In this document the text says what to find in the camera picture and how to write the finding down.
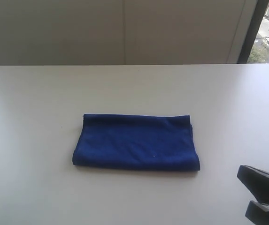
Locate dark window frame post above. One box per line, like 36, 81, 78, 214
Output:
237, 0, 269, 64

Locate blue towel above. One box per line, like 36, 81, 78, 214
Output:
72, 114, 200, 172

